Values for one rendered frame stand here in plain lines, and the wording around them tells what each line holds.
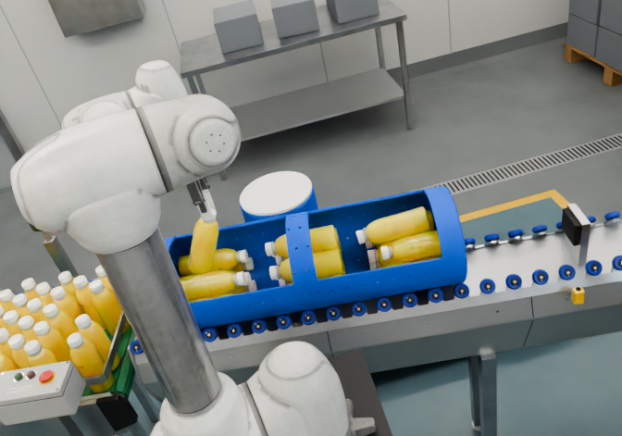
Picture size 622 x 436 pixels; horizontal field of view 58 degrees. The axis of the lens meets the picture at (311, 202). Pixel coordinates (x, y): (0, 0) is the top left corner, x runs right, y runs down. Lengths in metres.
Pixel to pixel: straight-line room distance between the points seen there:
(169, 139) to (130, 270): 0.22
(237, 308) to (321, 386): 0.53
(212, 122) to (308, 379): 0.56
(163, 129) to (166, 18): 4.01
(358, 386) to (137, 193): 0.82
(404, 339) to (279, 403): 0.68
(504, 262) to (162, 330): 1.17
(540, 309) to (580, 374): 1.00
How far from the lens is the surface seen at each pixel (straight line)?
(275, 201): 2.04
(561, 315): 1.82
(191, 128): 0.77
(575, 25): 5.23
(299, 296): 1.56
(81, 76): 5.01
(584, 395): 2.69
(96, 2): 4.59
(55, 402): 1.67
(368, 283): 1.55
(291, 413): 1.14
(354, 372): 1.46
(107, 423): 1.91
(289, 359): 1.14
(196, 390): 1.06
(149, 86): 1.36
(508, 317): 1.77
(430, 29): 5.22
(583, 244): 1.79
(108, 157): 0.79
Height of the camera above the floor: 2.16
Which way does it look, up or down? 34 degrees down
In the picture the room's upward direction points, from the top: 14 degrees counter-clockwise
